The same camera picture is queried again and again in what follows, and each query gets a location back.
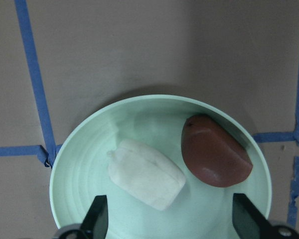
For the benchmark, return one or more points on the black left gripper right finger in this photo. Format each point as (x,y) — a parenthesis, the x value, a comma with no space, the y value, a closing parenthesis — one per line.
(248,221)

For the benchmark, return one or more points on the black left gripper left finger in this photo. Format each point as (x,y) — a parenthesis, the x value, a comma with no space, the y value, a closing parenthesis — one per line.
(95,223)

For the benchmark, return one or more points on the brown steamed bun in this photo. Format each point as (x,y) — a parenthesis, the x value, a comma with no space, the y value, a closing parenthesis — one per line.
(212,154)

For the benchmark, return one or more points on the mint green plate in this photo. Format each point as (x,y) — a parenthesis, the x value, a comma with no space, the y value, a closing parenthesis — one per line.
(199,211)

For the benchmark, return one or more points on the white steamed bun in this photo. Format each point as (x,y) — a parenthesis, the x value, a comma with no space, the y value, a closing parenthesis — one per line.
(145,173)

